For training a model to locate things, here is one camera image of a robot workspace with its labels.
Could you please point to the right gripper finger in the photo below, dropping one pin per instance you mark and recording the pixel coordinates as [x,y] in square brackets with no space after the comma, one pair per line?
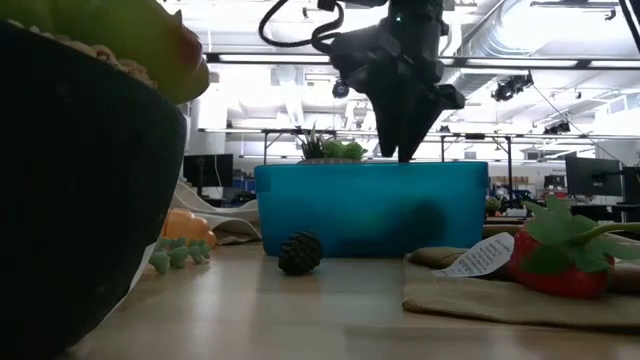
[389,125]
[417,120]

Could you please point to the black toy blackberry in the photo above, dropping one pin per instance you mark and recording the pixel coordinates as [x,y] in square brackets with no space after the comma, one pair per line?
[300,254]

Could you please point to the red toy strawberry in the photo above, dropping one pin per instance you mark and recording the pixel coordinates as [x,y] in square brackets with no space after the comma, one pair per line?
[560,280]

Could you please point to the orange toy fruit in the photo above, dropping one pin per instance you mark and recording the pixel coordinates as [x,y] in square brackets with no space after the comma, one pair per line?
[185,225]

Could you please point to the blue plastic tupperware container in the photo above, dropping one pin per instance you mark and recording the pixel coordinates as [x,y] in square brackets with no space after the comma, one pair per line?
[320,210]

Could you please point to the succulent in grey patterned pot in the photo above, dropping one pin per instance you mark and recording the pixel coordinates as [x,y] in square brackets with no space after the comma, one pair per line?
[340,150]

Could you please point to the background folding table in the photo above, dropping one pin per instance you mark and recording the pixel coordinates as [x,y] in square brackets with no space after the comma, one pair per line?
[475,135]

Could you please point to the black ceiling spotlight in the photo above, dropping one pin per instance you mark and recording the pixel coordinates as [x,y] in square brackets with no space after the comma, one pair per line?
[556,128]
[510,89]

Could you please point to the long ceiling light bar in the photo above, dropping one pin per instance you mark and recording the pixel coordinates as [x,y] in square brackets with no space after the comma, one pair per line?
[275,58]

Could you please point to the white printed cloth tag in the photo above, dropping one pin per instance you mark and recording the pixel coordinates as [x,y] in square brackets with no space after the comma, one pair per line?
[480,257]

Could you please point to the black monitor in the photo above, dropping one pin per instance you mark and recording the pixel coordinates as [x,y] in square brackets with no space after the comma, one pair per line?
[207,170]
[592,176]

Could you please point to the white checked dish towel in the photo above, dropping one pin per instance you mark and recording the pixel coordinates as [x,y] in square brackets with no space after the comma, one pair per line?
[225,225]

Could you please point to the tan burlap cloth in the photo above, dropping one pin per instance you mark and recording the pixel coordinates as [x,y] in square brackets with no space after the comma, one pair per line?
[475,305]

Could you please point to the succulent plant in black pot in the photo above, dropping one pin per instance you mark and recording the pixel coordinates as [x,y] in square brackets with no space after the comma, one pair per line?
[75,200]

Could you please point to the black hanging ceiling camera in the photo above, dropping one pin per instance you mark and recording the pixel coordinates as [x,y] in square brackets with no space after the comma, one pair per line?
[340,90]

